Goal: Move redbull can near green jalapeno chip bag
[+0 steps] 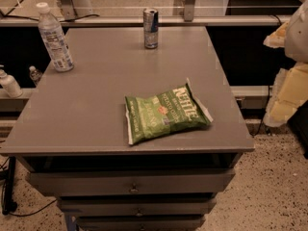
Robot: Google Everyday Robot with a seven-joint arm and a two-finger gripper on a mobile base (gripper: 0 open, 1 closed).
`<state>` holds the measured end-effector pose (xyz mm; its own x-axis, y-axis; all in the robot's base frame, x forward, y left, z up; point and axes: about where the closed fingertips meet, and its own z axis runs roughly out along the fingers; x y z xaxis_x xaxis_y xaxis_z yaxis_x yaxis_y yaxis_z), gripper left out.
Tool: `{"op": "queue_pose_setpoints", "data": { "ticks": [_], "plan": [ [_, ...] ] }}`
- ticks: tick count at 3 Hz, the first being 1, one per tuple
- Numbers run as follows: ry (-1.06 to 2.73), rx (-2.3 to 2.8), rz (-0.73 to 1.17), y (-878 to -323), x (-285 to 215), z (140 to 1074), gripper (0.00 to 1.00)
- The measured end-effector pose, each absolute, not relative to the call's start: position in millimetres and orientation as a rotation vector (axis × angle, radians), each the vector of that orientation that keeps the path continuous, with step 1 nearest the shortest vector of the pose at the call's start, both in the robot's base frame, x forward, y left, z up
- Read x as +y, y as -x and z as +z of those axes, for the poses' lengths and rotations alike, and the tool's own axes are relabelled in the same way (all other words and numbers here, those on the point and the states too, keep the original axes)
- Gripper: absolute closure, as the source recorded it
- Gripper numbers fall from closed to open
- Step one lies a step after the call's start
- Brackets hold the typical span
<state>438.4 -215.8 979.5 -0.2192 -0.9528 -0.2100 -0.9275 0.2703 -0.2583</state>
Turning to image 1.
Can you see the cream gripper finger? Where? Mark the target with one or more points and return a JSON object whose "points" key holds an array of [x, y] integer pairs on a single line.
{"points": [[289, 92], [277, 38]]}

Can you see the redbull can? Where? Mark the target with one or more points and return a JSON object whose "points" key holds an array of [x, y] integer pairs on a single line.
{"points": [[150, 28]]}

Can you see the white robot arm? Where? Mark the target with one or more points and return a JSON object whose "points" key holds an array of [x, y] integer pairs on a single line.
{"points": [[296, 39]]}

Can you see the green jalapeno chip bag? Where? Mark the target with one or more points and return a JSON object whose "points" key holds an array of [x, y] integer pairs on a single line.
{"points": [[163, 114]]}

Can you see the top grey drawer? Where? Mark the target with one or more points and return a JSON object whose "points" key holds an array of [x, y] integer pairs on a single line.
{"points": [[131, 182]]}

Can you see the grey drawer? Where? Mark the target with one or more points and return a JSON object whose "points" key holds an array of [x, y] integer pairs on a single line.
{"points": [[131, 182], [149, 223], [137, 207]]}

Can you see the grey drawer cabinet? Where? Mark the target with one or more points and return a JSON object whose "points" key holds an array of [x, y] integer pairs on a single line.
{"points": [[72, 135]]}

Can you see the middle grey drawer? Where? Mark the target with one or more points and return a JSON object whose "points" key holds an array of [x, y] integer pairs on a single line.
{"points": [[137, 207]]}

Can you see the clear plastic water bottle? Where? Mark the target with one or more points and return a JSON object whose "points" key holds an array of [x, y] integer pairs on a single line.
{"points": [[52, 34]]}

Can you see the bottom grey drawer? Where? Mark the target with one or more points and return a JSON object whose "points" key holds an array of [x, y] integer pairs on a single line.
{"points": [[149, 223]]}

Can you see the small water bottle behind table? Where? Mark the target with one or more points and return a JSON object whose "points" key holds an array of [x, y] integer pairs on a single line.
{"points": [[35, 74]]}

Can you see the white bottle on ledge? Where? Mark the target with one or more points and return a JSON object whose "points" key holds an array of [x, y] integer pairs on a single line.
{"points": [[9, 84]]}

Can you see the black stand leg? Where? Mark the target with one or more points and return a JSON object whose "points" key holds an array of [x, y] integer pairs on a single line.
{"points": [[7, 174]]}

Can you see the metal frame post centre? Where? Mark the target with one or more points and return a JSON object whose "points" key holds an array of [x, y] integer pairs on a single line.
{"points": [[185, 8]]}

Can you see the metal frame post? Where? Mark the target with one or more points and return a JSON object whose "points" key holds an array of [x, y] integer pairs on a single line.
{"points": [[72, 9], [185, 8]]}

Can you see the metal frame post left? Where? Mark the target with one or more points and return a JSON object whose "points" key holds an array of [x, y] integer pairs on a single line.
{"points": [[72, 9]]}

